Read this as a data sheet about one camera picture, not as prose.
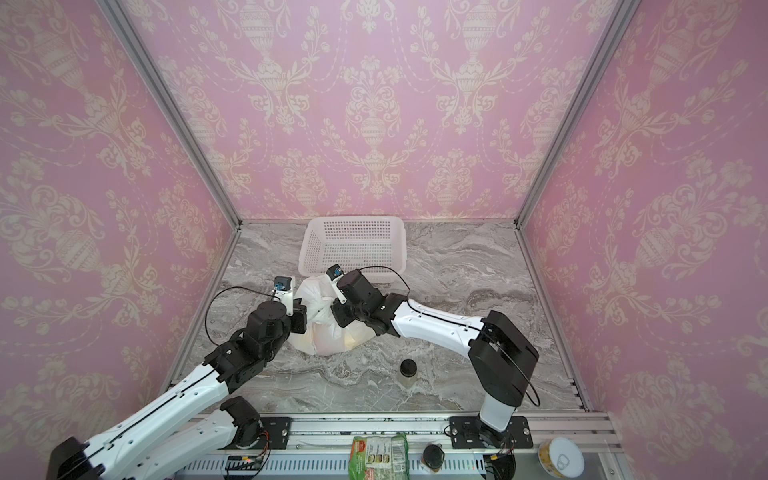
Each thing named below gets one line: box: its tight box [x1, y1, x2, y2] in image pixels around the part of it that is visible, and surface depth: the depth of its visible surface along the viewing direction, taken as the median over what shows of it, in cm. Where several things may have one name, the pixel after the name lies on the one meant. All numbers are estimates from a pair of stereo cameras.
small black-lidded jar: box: [399, 358, 418, 388], surface depth 77 cm
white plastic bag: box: [289, 274, 375, 356], surface depth 82 cm
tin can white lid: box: [537, 436, 585, 479], surface depth 68 cm
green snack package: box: [349, 433, 410, 480], surface depth 71 cm
